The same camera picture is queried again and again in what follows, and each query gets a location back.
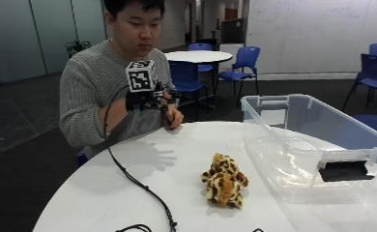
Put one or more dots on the dark cabinet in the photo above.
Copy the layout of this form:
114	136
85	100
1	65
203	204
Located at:
233	30

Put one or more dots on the black bin latch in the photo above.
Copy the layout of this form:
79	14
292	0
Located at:
343	170

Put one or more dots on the white cube with black markers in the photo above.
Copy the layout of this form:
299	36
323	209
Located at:
139	76

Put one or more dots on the round white table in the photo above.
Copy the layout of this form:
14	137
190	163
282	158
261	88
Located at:
198	56

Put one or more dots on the giraffe plush toy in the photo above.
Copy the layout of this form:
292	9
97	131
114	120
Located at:
223	182

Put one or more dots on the the person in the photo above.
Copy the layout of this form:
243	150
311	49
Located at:
90	80

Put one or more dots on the white cabinet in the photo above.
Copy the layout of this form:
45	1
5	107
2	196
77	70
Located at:
230	48

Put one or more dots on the green potted plant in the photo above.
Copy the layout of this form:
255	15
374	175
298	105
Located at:
75	47

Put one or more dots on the clear plastic storage bin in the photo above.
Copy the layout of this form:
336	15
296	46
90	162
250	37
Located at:
311	145

